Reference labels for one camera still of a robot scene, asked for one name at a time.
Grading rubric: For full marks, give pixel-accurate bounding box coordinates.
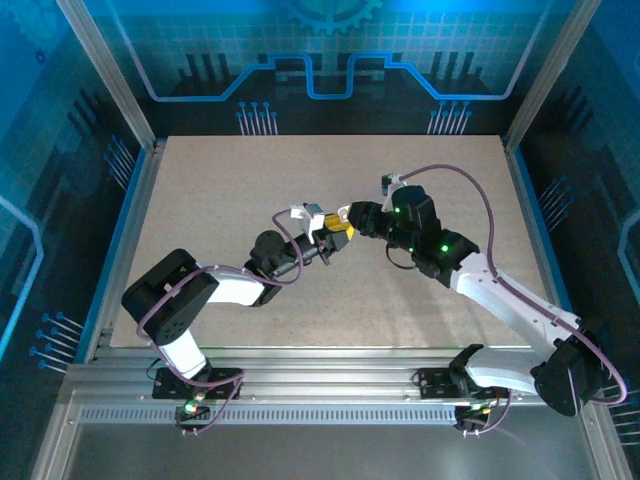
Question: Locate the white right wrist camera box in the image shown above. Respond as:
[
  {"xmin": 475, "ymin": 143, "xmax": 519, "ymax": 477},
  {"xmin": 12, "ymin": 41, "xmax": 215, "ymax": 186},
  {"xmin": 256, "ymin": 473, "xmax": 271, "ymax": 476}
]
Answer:
[{"xmin": 379, "ymin": 171, "xmax": 403, "ymax": 214}]

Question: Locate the aluminium frame post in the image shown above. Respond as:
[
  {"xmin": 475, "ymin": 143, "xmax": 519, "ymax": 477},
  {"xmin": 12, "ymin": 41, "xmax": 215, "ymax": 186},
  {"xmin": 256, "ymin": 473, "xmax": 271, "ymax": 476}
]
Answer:
[
  {"xmin": 501, "ymin": 0, "xmax": 604, "ymax": 154},
  {"xmin": 55, "ymin": 0, "xmax": 160, "ymax": 152}
]

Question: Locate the thin black right wrist wire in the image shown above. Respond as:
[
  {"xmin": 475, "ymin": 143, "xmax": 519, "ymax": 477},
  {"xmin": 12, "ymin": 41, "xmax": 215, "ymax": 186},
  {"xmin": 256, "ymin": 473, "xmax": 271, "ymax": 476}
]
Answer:
[{"xmin": 384, "ymin": 242, "xmax": 419, "ymax": 271}]

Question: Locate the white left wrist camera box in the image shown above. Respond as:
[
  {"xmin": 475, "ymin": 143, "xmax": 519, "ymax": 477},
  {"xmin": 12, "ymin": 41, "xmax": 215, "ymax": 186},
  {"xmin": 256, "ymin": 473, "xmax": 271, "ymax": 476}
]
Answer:
[{"xmin": 289, "ymin": 200, "xmax": 327, "ymax": 237}]

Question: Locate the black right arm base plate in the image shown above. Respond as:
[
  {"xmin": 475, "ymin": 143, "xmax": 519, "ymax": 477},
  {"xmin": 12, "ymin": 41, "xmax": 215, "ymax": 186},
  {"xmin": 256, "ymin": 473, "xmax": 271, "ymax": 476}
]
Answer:
[{"xmin": 415, "ymin": 367, "xmax": 510, "ymax": 401}]

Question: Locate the aluminium side rail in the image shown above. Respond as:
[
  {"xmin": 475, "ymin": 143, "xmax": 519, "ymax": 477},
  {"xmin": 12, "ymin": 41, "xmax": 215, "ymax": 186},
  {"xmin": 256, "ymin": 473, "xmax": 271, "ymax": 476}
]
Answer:
[
  {"xmin": 502, "ymin": 137, "xmax": 581, "ymax": 361},
  {"xmin": 82, "ymin": 139, "xmax": 169, "ymax": 364}
]

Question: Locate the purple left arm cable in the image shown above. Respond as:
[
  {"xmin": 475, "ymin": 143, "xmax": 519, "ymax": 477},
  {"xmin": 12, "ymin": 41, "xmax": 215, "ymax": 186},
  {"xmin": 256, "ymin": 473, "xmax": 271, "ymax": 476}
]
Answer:
[{"xmin": 135, "ymin": 209, "xmax": 307, "ymax": 436}]

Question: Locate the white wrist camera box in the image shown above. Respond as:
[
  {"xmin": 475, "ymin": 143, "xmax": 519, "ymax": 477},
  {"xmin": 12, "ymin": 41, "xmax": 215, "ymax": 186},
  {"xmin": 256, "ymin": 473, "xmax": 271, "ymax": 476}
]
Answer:
[
  {"xmin": 289, "ymin": 200, "xmax": 327, "ymax": 237},
  {"xmin": 379, "ymin": 171, "xmax": 403, "ymax": 214}
]

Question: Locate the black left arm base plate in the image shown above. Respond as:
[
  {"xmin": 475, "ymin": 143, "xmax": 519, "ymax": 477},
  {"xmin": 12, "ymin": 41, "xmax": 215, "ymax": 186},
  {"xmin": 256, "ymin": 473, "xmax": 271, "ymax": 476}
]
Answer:
[{"xmin": 151, "ymin": 367, "xmax": 245, "ymax": 401}]

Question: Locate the grey slotted cable duct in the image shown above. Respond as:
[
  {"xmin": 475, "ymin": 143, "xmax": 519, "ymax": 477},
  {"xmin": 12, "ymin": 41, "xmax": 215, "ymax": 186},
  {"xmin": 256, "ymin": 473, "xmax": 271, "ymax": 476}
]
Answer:
[{"xmin": 78, "ymin": 405, "xmax": 459, "ymax": 425}]

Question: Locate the wide aluminium frame rail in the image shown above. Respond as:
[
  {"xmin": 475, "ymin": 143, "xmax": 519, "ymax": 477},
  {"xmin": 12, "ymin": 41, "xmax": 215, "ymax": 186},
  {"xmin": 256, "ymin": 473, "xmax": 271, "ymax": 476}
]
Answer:
[{"xmin": 59, "ymin": 345, "xmax": 601, "ymax": 407}]

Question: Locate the grey metal sheet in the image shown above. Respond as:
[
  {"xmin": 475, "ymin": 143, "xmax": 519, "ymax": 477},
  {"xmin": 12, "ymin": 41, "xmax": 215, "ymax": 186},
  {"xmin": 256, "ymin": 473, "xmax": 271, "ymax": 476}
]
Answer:
[{"xmin": 29, "ymin": 419, "xmax": 634, "ymax": 480}]

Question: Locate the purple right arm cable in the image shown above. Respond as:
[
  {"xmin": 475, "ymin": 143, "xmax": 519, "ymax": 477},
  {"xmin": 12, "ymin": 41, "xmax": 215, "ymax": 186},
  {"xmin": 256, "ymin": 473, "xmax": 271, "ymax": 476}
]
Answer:
[{"xmin": 397, "ymin": 163, "xmax": 629, "ymax": 439}]

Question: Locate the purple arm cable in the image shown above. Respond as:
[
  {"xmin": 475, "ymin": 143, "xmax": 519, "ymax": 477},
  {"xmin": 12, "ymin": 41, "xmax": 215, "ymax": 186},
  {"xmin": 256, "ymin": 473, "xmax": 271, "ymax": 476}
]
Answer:
[
  {"xmin": 135, "ymin": 209, "xmax": 307, "ymax": 436},
  {"xmin": 397, "ymin": 163, "xmax": 629, "ymax": 439}
]

